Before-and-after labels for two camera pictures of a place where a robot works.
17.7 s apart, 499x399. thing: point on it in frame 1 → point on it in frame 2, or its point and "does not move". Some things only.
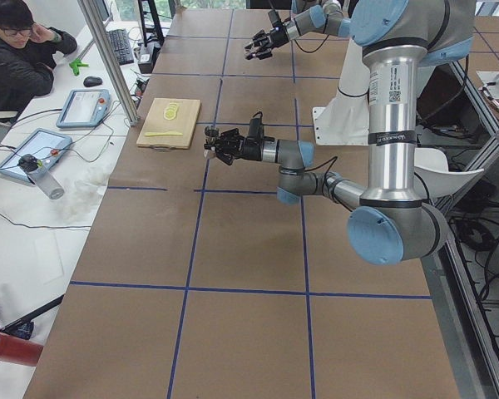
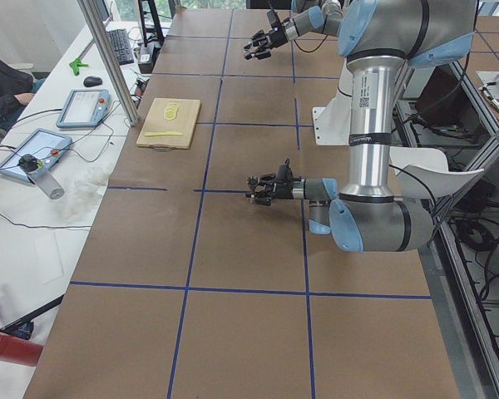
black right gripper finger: [261, 52] does not move
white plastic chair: [432, 165] does not move
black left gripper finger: [229, 141] → [263, 180]
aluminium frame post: [116, 71] does not move
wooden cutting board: [170, 123] does not move
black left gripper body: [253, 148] → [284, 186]
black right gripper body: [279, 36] does not move
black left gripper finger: [229, 155] → [263, 198]
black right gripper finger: [263, 39] does not move
